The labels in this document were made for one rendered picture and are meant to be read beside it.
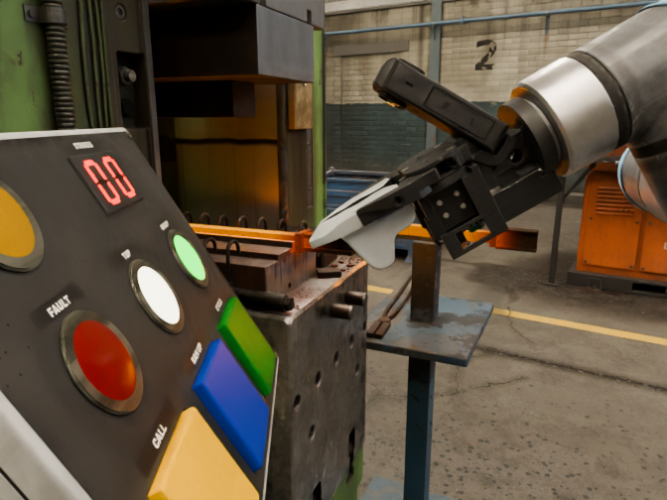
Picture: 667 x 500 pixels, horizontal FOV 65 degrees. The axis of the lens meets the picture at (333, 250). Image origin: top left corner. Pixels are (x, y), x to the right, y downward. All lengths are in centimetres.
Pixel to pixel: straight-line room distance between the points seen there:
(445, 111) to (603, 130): 12
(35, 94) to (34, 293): 44
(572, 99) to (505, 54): 810
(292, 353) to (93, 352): 57
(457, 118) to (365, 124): 891
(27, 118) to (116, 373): 44
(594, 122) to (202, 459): 36
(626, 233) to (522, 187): 380
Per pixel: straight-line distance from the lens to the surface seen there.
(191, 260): 47
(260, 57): 81
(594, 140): 47
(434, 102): 44
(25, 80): 69
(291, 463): 92
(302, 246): 92
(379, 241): 44
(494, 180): 47
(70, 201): 36
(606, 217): 425
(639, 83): 48
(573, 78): 47
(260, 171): 121
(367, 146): 933
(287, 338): 81
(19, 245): 29
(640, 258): 431
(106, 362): 29
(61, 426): 25
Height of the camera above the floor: 121
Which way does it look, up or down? 14 degrees down
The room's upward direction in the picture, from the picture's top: straight up
